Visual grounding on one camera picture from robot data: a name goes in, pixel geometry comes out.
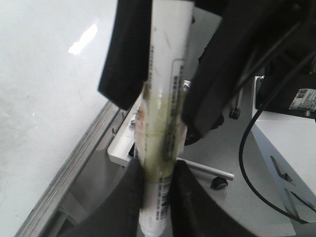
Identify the white whiteboard marker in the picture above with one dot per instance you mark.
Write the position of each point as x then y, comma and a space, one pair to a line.
160, 133

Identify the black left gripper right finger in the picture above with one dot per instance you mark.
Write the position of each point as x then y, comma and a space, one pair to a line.
194, 213

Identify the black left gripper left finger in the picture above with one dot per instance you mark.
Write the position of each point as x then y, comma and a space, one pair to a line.
118, 215

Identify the white marker tray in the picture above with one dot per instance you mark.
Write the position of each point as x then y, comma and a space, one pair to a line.
121, 144

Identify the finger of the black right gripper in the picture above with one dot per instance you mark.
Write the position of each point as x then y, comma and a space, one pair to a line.
126, 65
249, 35

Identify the white whiteboard with grey frame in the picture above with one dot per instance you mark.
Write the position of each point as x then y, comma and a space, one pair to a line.
52, 54

